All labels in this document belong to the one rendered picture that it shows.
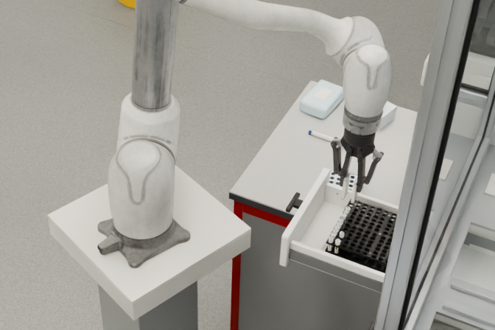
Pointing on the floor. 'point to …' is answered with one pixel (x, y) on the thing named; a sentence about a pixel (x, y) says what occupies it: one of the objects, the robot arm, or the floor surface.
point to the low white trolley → (275, 309)
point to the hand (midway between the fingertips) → (350, 188)
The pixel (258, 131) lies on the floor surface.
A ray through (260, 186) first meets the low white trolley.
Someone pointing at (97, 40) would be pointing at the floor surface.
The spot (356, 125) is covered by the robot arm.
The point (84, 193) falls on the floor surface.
